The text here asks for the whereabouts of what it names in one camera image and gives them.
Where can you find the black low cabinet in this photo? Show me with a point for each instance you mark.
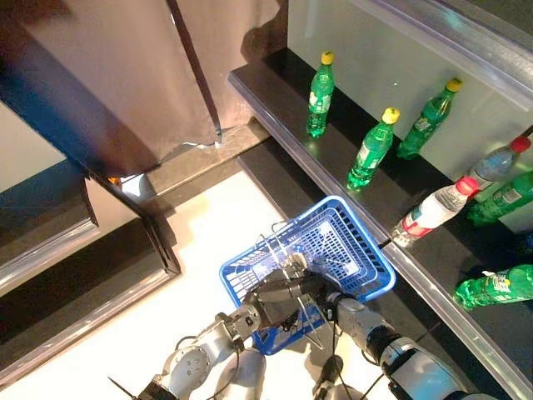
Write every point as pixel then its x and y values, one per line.
pixel 62 291

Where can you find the brown sheet with silver edge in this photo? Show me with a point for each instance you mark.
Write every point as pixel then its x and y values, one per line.
pixel 125 83

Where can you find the silver robot left leg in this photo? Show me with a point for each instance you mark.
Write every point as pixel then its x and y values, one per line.
pixel 250 375

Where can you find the green soda bottle yellow cap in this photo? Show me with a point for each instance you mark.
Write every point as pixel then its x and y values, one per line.
pixel 424 125
pixel 495 285
pixel 320 100
pixel 370 154
pixel 504 200

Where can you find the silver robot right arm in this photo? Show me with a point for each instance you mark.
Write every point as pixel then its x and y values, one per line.
pixel 416 371

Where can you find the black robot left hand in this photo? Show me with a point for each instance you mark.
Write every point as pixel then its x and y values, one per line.
pixel 279 310

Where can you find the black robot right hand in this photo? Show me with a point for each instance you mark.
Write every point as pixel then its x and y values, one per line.
pixel 325 291

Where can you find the black display shelf unit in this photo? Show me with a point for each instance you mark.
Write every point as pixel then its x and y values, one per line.
pixel 345 125

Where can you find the orange object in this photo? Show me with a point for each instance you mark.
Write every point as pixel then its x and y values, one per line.
pixel 113 180

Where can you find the clear water bottle red cap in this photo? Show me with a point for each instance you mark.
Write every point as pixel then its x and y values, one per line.
pixel 433 210
pixel 495 164

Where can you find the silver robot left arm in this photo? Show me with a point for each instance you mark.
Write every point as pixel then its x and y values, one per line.
pixel 195 366

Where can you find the clear plastic shelf edge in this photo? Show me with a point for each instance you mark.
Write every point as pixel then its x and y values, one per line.
pixel 479 54

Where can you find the blue plastic shopping basket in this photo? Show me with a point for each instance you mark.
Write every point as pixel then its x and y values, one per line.
pixel 345 233

